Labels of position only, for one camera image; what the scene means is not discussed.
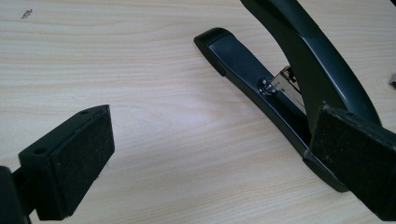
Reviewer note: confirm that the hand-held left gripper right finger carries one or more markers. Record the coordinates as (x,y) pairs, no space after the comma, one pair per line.
(355,149)

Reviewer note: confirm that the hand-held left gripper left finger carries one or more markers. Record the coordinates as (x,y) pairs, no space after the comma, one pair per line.
(71,161)

